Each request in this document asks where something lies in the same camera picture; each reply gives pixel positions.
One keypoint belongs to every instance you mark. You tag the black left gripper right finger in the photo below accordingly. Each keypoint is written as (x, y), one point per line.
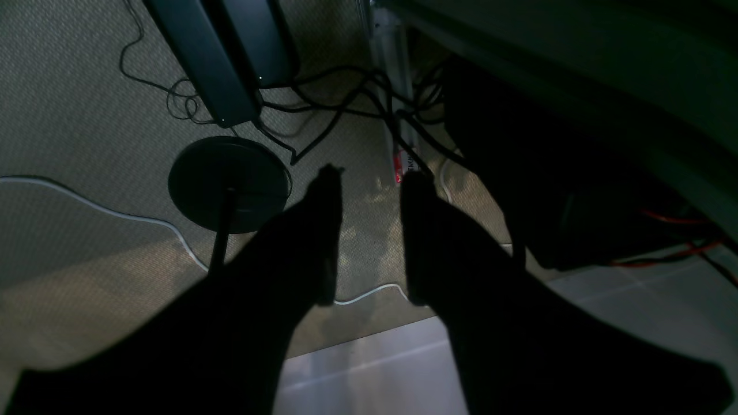
(519, 347)

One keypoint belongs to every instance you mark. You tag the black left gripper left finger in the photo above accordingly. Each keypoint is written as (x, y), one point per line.
(219, 347)

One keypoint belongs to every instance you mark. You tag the black round stand base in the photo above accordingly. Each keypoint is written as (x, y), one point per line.
(229, 185)

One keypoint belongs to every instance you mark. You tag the dark computer case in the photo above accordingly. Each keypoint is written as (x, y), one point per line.
(230, 51)

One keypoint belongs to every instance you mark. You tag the aluminium table leg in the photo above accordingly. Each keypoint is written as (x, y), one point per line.
(388, 42)

